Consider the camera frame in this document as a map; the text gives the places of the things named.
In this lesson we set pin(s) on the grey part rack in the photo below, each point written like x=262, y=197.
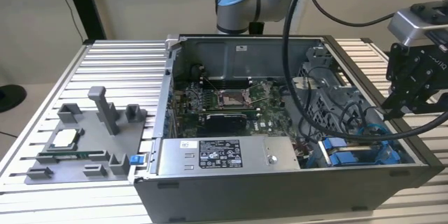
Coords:
x=91, y=129

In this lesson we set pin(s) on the black wrist mount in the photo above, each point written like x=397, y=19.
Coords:
x=429, y=7

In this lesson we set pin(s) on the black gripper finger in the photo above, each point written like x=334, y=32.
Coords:
x=398, y=64
x=421, y=108

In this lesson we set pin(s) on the green motherboard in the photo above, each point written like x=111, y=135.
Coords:
x=270, y=119

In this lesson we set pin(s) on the silver CPU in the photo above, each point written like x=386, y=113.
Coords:
x=65, y=138

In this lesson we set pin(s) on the black upright post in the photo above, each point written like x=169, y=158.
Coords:
x=86, y=6

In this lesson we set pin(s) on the black round stand base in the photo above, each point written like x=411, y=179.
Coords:
x=11, y=98

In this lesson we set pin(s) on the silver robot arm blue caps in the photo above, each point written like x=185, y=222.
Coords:
x=238, y=11

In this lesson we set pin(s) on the green RAM stick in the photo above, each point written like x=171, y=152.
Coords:
x=79, y=155

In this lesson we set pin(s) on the grey metal bracket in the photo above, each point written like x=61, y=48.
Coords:
x=317, y=56

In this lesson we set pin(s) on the silver power supply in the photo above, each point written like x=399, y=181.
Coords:
x=175, y=155

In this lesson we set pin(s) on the black open PC case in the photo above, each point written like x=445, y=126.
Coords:
x=245, y=195

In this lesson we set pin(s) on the CPU socket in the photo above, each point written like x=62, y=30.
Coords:
x=230, y=100

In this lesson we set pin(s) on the grey metal disk bay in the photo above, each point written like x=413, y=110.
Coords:
x=315, y=98

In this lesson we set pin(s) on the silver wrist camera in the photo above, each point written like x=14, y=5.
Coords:
x=406, y=27

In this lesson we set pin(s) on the blue case latch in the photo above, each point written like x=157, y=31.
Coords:
x=137, y=160

